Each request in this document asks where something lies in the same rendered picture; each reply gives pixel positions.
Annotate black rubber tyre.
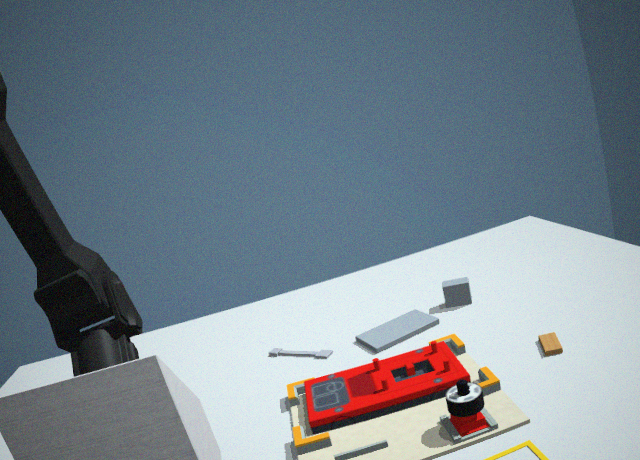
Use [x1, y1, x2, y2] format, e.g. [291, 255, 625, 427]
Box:
[445, 382, 485, 417]

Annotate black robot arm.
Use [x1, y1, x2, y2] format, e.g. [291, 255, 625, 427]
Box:
[0, 72, 143, 377]

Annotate small brown wooden block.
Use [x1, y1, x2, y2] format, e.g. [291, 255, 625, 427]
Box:
[538, 332, 563, 357]

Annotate yellow rectangular outline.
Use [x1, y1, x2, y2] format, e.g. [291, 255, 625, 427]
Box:
[485, 440, 549, 460]

